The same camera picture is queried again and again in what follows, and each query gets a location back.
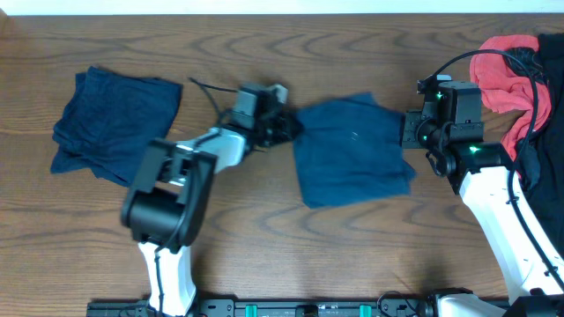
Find red cloth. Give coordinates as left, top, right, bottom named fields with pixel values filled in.
left=470, top=34, right=552, bottom=160

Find navy blue shorts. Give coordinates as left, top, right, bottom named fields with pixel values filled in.
left=293, top=92, right=416, bottom=209

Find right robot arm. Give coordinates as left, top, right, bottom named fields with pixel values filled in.
left=401, top=75, right=563, bottom=316

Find folded navy blue garment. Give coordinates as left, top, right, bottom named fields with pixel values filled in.
left=50, top=67, right=183, bottom=187

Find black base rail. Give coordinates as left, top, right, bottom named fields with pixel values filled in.
left=85, top=296, right=432, bottom=317

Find right black cable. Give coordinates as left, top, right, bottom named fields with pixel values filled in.
left=429, top=48, right=564, bottom=291

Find left black cable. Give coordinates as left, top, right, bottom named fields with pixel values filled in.
left=188, top=77, right=239, bottom=127

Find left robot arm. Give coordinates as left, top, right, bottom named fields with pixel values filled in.
left=121, top=83, right=302, bottom=316

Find black cable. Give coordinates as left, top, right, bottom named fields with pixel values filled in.
left=429, top=48, right=564, bottom=291
left=188, top=77, right=239, bottom=127

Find black garment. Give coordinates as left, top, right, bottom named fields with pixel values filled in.
left=504, top=33, right=563, bottom=254

